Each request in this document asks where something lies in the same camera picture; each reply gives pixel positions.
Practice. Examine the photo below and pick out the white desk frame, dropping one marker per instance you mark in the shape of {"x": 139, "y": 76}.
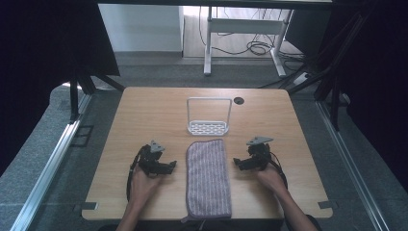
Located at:
{"x": 243, "y": 35}

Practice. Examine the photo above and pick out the black curtain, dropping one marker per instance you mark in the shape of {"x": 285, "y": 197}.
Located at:
{"x": 48, "y": 70}
{"x": 369, "y": 83}

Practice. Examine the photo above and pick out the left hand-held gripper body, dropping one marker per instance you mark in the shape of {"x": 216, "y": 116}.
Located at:
{"x": 150, "y": 158}

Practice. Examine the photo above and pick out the aluminium rail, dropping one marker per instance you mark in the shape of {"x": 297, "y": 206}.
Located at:
{"x": 48, "y": 170}
{"x": 349, "y": 166}

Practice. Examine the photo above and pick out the person's right hand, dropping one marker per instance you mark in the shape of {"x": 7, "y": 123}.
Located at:
{"x": 272, "y": 180}

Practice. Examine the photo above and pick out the purple striped towel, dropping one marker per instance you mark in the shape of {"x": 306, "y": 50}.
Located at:
{"x": 208, "y": 179}

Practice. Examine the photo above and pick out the person's left hand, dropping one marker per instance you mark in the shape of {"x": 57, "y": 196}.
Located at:
{"x": 143, "y": 186}

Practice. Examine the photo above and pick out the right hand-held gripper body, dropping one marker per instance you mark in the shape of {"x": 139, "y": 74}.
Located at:
{"x": 259, "y": 152}

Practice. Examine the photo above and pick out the black metal stand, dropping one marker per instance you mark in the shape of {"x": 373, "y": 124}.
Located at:
{"x": 324, "y": 80}
{"x": 80, "y": 93}

